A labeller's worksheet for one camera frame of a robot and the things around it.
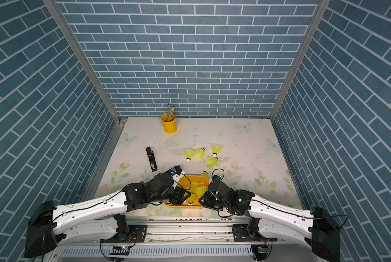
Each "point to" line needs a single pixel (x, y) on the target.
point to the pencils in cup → (170, 111)
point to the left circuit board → (119, 250)
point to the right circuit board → (263, 250)
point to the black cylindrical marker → (152, 159)
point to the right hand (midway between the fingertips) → (200, 203)
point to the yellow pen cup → (170, 127)
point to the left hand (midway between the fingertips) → (190, 196)
